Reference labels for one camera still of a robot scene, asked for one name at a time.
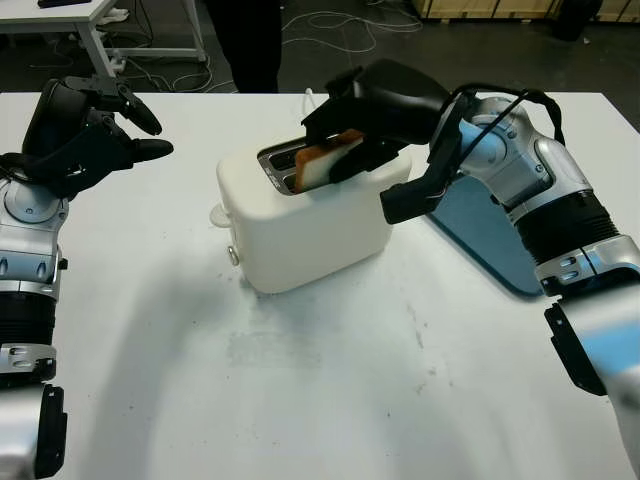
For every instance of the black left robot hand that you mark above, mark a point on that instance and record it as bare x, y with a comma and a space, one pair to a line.
60, 125

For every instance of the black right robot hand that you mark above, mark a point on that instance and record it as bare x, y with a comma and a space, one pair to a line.
400, 100

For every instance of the toast slice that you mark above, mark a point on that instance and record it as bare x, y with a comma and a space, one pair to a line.
315, 167

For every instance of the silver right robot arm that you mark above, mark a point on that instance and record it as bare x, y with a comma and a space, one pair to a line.
520, 155

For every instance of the person body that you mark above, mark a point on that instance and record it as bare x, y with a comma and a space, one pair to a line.
250, 45

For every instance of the cream two-slot toaster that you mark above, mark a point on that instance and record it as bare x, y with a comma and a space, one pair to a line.
305, 240

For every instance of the white desk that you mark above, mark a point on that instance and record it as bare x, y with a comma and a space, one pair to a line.
95, 27

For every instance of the black device on desk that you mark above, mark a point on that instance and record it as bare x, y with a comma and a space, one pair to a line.
62, 2

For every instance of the wooden crate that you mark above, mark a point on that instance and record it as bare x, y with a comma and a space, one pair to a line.
500, 9

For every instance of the blue rectangular tray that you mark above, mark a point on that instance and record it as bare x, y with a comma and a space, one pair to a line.
480, 235

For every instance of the black floor object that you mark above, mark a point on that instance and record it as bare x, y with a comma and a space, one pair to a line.
569, 20

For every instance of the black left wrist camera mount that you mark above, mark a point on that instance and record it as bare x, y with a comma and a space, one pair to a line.
75, 184

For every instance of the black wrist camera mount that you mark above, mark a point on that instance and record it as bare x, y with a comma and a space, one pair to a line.
75, 184
410, 200

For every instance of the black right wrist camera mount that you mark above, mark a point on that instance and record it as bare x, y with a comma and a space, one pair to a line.
410, 200

